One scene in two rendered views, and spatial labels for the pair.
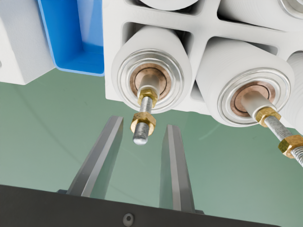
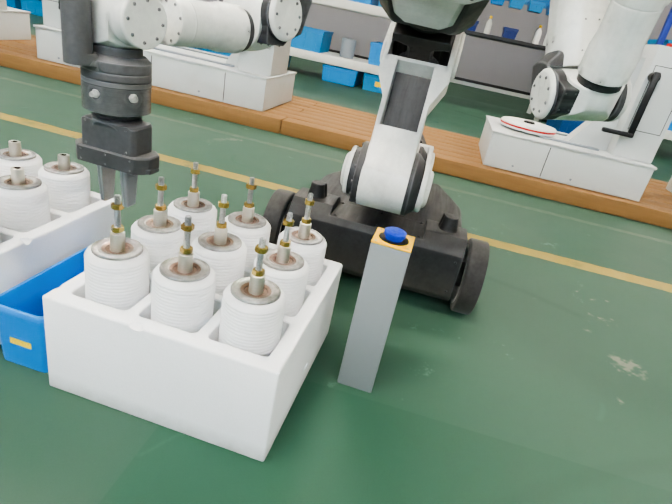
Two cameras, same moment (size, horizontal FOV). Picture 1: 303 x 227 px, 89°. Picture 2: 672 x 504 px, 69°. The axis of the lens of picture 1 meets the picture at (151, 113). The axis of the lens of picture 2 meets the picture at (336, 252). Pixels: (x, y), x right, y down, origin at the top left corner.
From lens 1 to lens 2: 0.85 m
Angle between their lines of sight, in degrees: 100
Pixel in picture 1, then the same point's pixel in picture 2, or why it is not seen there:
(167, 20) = not seen: hidden behind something
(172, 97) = (128, 255)
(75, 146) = not seen: outside the picture
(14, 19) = (17, 258)
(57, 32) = (23, 296)
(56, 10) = (39, 292)
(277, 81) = (201, 264)
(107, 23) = not seen: hidden behind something
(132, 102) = (96, 250)
